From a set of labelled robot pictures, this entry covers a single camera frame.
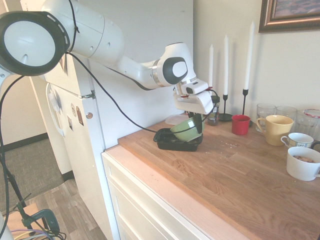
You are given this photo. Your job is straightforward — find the tall white taper candle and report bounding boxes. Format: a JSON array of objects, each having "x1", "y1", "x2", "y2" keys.
[{"x1": 244, "y1": 20, "x2": 255, "y2": 91}]

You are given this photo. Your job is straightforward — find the wooden mounting board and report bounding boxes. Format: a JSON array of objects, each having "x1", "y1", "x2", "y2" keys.
[{"x1": 4, "y1": 201, "x2": 49, "y2": 232}]

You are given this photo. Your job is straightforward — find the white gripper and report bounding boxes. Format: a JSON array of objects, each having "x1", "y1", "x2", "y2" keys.
[{"x1": 174, "y1": 90, "x2": 215, "y2": 135}]

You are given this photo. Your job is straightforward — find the clear plastic container lid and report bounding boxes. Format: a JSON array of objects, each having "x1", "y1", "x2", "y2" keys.
[{"x1": 164, "y1": 113, "x2": 191, "y2": 126}]

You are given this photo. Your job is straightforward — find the framed picture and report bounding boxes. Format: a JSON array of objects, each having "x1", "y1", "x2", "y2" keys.
[{"x1": 258, "y1": 0, "x2": 320, "y2": 34}]

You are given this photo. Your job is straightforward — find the large white cup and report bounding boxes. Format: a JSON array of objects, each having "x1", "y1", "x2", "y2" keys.
[{"x1": 286, "y1": 146, "x2": 320, "y2": 182}]

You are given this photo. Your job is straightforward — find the black plastic food container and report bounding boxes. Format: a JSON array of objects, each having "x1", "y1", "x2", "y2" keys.
[{"x1": 153, "y1": 127, "x2": 204, "y2": 152}]

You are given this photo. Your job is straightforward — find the brown cereal in cup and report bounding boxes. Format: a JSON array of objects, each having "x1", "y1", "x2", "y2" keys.
[{"x1": 292, "y1": 155, "x2": 315, "y2": 164}]

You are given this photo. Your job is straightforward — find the black round-base candle holder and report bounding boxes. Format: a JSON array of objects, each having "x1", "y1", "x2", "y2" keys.
[{"x1": 218, "y1": 94, "x2": 234, "y2": 122}]

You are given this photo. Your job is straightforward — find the medium white taper candle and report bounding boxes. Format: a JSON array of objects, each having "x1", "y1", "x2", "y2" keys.
[{"x1": 223, "y1": 34, "x2": 229, "y2": 96}]

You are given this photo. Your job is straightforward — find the clear ribbed drinking glass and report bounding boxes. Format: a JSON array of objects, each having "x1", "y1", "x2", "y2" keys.
[{"x1": 292, "y1": 109, "x2": 320, "y2": 141}]

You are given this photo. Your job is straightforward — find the yellow mug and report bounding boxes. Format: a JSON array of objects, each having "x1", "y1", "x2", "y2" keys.
[{"x1": 255, "y1": 114, "x2": 295, "y2": 147}]

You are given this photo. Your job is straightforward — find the white refrigerator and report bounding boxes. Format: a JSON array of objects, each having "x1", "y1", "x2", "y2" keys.
[{"x1": 19, "y1": 0, "x2": 195, "y2": 240}]

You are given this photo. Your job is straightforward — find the bundle of loose wires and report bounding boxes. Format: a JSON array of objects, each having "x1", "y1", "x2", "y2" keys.
[{"x1": 9, "y1": 226, "x2": 68, "y2": 240}]

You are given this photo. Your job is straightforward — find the red mug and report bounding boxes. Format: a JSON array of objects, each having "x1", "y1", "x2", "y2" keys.
[{"x1": 231, "y1": 114, "x2": 252, "y2": 136}]

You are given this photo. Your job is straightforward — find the brown rectangular fridge magnet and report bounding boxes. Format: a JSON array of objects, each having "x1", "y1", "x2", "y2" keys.
[{"x1": 75, "y1": 105, "x2": 85, "y2": 125}]

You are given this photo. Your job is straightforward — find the dark spice jar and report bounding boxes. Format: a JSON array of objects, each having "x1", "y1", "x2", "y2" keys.
[{"x1": 207, "y1": 95, "x2": 221, "y2": 127}]

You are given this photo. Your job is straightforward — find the green ceramic bowl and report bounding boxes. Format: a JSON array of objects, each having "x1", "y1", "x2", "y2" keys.
[{"x1": 169, "y1": 117, "x2": 205, "y2": 142}]

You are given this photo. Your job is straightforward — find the black tripod stand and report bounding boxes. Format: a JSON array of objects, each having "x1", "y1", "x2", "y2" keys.
[{"x1": 0, "y1": 147, "x2": 35, "y2": 232}]

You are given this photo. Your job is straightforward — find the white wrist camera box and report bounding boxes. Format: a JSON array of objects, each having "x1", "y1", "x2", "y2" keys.
[{"x1": 179, "y1": 79, "x2": 210, "y2": 98}]

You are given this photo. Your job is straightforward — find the green clamp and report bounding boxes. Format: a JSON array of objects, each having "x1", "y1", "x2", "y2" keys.
[{"x1": 14, "y1": 199, "x2": 61, "y2": 235}]

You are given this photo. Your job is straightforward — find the black slim candle holder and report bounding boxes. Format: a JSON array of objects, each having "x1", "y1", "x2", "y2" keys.
[{"x1": 242, "y1": 88, "x2": 250, "y2": 117}]

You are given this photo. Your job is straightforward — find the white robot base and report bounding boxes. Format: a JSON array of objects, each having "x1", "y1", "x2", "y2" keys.
[{"x1": 0, "y1": 213, "x2": 14, "y2": 240}]

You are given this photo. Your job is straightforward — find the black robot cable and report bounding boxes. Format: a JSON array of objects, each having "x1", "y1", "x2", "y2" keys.
[{"x1": 0, "y1": 51, "x2": 221, "y2": 240}]

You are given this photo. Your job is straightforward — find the short white taper candle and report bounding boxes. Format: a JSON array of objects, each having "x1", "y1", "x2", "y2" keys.
[{"x1": 208, "y1": 44, "x2": 214, "y2": 88}]

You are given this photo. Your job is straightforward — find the white patterned teacup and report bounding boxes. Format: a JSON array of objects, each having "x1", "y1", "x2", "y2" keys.
[{"x1": 280, "y1": 132, "x2": 315, "y2": 150}]

